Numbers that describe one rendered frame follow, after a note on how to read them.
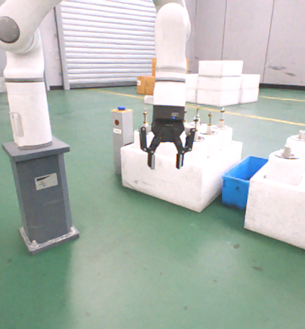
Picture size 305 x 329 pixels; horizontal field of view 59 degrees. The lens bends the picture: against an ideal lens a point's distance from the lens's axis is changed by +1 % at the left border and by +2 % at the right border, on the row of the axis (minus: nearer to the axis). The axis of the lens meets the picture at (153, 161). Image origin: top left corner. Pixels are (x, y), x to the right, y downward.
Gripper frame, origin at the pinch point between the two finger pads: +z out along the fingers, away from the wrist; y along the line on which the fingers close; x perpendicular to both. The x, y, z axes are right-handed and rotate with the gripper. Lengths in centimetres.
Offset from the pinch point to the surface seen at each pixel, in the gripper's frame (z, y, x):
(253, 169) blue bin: 13, 57, 42
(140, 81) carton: -53, 90, 426
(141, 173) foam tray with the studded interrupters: 13.9, 4.8, 43.3
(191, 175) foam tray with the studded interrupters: 10.3, 18.5, 24.6
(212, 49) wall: -158, 314, 606
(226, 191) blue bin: 17.0, 33.7, 25.3
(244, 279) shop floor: 28.3, 19.6, -9.2
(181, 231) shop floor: 26.1, 11.7, 14.0
